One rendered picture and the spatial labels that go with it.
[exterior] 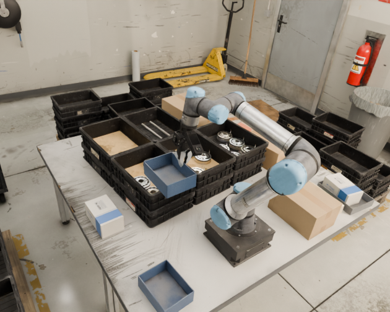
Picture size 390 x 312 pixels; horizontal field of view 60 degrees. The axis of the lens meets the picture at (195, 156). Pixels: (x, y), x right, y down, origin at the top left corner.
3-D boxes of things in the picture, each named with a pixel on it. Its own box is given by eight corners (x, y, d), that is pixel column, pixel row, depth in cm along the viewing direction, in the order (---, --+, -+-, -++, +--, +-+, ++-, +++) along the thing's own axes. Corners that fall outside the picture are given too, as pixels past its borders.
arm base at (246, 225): (261, 229, 165) (264, 214, 160) (234, 238, 159) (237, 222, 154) (245, 210, 176) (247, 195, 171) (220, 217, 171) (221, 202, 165)
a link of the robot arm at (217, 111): (236, 102, 133) (215, 92, 138) (218, 111, 126) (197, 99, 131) (233, 119, 138) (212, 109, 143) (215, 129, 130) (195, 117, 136)
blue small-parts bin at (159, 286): (193, 301, 142) (194, 291, 138) (164, 321, 134) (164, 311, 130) (166, 268, 154) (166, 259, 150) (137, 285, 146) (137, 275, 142)
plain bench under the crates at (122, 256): (343, 275, 245) (381, 203, 206) (148, 423, 163) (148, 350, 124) (211, 164, 350) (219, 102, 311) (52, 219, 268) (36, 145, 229)
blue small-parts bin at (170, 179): (195, 186, 148) (197, 174, 144) (166, 199, 140) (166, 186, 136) (171, 163, 161) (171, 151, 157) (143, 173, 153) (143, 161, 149)
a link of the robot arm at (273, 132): (336, 150, 124) (236, 82, 143) (324, 162, 117) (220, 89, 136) (320, 171, 132) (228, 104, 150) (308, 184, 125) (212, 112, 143)
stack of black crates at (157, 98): (159, 112, 405) (160, 77, 380) (172, 124, 385) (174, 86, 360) (129, 120, 384) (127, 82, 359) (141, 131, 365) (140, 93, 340)
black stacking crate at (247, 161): (265, 158, 218) (269, 143, 211) (234, 174, 201) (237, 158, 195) (223, 132, 242) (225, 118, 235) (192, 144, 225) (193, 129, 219)
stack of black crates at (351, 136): (352, 168, 337) (369, 128, 311) (332, 178, 320) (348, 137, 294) (317, 148, 365) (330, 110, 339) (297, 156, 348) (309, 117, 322)
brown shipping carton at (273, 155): (292, 163, 236) (298, 143, 227) (273, 174, 223) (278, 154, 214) (259, 144, 253) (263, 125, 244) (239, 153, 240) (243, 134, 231)
